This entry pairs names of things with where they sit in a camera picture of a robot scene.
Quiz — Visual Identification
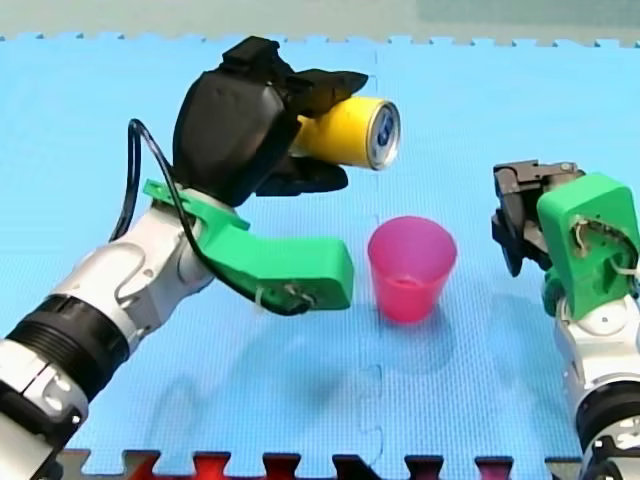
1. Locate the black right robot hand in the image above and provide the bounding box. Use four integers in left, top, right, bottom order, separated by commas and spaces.
490, 160, 587, 277

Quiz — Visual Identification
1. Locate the pink plastic cup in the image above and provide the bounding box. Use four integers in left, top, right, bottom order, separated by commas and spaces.
367, 215, 458, 325

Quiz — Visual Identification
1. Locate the yellow drink can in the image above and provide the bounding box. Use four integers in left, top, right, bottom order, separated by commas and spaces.
288, 95, 402, 172

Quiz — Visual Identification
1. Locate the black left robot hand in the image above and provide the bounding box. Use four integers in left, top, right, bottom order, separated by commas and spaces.
171, 36, 370, 208

